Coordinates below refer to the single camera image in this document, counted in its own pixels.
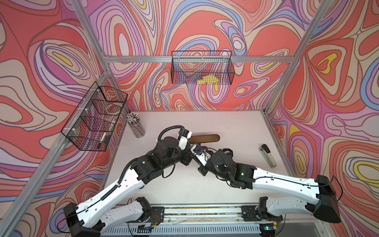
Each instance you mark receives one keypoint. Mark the black wire basket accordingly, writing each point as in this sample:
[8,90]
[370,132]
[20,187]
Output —
[97,112]
[188,66]

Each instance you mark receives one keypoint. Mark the yellow paper in basket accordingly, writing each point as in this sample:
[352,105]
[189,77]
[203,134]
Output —
[208,80]

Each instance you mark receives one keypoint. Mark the black wire basket back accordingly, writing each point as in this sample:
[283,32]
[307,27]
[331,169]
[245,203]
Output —
[188,66]

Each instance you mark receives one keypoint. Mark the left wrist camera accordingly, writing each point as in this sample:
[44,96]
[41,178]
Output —
[184,136]

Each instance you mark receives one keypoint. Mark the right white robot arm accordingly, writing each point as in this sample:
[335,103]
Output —
[316,197]

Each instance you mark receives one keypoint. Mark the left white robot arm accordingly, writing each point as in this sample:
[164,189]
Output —
[94,217]

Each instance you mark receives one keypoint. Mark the white marker in basket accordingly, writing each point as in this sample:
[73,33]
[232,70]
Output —
[101,140]

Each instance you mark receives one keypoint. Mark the brown wooden watch stand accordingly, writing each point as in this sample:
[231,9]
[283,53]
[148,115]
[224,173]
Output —
[202,139]

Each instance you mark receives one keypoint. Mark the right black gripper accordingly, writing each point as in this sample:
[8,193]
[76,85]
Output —
[202,170]

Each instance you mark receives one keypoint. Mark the black wire basket left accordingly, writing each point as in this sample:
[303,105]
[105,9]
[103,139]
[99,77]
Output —
[97,112]

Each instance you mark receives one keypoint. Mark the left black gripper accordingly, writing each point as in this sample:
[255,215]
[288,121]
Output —
[187,156]

